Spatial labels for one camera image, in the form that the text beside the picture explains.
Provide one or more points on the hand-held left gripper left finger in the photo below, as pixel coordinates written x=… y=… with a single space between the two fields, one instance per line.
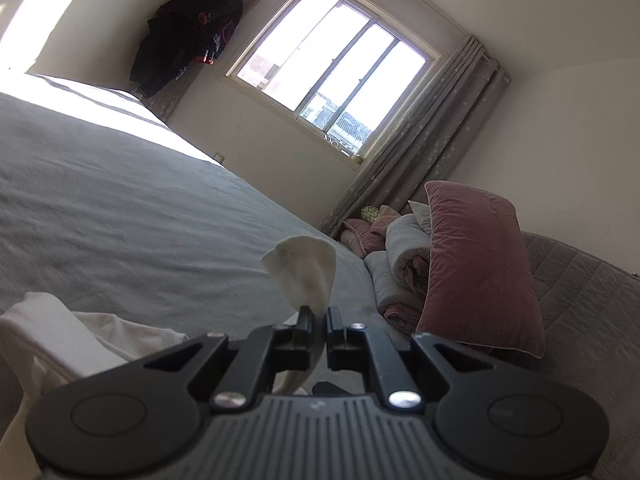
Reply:
x=302 y=322

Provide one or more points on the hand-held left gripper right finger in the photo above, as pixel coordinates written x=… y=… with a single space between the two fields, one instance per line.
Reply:
x=334 y=325

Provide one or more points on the white t-shirt orange print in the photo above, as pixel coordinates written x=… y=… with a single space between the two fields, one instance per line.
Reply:
x=300 y=270

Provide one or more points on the folded grey pink quilt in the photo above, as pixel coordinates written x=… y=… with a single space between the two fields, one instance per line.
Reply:
x=400 y=260

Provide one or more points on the small pink pillow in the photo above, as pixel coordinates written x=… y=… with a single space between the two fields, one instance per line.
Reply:
x=360 y=235

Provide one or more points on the green patterned soft toy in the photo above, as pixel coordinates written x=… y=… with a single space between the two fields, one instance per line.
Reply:
x=370 y=213

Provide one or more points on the light grey pillow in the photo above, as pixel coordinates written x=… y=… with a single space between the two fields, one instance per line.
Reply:
x=420 y=215

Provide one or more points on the large pink velvet pillow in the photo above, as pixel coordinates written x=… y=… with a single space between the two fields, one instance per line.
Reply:
x=475 y=270

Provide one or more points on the grey curtain beside pillows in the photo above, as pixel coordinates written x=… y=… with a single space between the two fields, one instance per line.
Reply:
x=425 y=150

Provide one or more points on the bed with grey sheet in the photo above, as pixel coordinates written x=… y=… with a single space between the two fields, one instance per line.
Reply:
x=125 y=200

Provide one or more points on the grey quilted headboard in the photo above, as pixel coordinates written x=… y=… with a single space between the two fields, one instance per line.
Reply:
x=585 y=310

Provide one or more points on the window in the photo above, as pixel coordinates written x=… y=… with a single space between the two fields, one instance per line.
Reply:
x=325 y=60

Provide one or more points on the dark hanging jacket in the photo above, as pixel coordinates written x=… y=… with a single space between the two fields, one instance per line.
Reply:
x=185 y=35

